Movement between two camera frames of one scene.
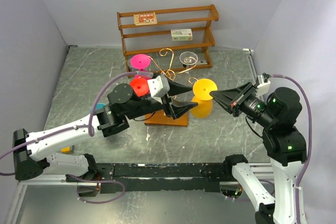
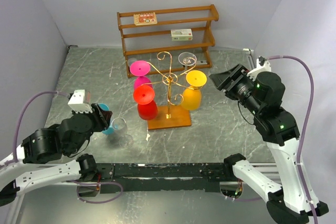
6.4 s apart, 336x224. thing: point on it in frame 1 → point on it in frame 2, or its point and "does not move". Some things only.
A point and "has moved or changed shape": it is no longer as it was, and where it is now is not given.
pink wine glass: x=140 y=61 has moved or changed shape
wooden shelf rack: x=172 y=40 does not move
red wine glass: x=140 y=85 has moved or changed shape
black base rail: x=117 y=177 does not move
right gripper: x=237 y=94 → x=221 y=79
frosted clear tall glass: x=188 y=58 does not move
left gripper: x=175 y=108 → x=104 y=117
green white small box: x=181 y=34 does not move
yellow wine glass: x=202 y=88 → x=191 y=97
